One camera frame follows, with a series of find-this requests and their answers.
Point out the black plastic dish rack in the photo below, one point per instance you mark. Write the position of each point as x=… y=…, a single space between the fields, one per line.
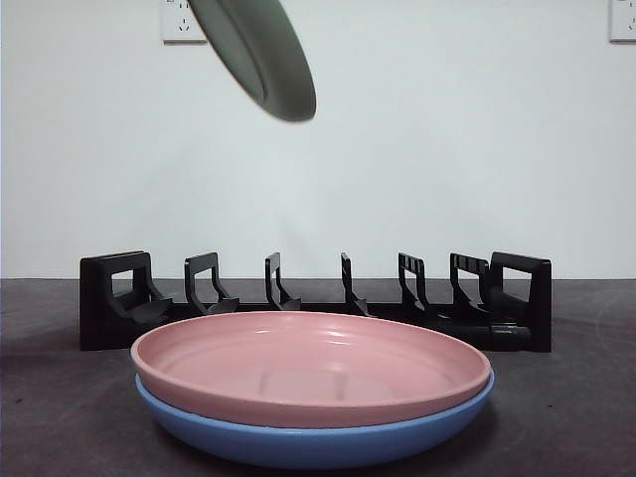
x=94 y=308

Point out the white wall socket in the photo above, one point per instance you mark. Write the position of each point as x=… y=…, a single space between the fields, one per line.
x=623 y=20
x=174 y=25

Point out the pink round plate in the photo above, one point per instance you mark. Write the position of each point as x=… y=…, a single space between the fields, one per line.
x=308 y=358

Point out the blue round plate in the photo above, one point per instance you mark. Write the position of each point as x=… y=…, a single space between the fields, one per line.
x=308 y=447

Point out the green round plate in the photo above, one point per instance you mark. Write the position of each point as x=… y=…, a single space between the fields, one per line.
x=268 y=54

